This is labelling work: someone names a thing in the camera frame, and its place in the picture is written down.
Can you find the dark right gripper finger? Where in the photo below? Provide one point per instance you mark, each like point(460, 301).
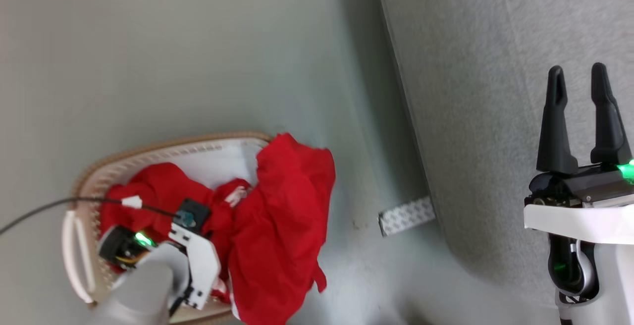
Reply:
point(555, 132)
point(608, 132)

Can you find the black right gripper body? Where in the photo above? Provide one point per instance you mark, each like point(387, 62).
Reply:
point(574, 186)

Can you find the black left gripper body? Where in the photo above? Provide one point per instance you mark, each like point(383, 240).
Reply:
point(119, 248)

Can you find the red garment with white trim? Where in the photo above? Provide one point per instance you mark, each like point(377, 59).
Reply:
point(282, 216)

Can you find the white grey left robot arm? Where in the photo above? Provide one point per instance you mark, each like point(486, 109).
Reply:
point(143, 290)

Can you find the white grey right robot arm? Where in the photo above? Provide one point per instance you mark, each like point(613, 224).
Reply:
point(614, 280)

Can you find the white laundry basket brown rim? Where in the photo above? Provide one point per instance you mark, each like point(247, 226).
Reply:
point(148, 154)

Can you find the grey fabric sofa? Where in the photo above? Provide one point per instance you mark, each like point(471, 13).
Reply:
point(470, 92)

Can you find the white patterned strip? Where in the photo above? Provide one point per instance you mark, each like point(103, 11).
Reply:
point(406, 216)

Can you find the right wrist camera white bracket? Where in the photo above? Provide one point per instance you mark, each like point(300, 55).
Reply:
point(569, 223)

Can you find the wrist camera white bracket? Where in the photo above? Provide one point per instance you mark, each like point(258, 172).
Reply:
point(569, 223)
point(200, 260)

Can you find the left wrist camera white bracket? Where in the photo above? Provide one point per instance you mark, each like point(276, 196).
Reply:
point(200, 260)

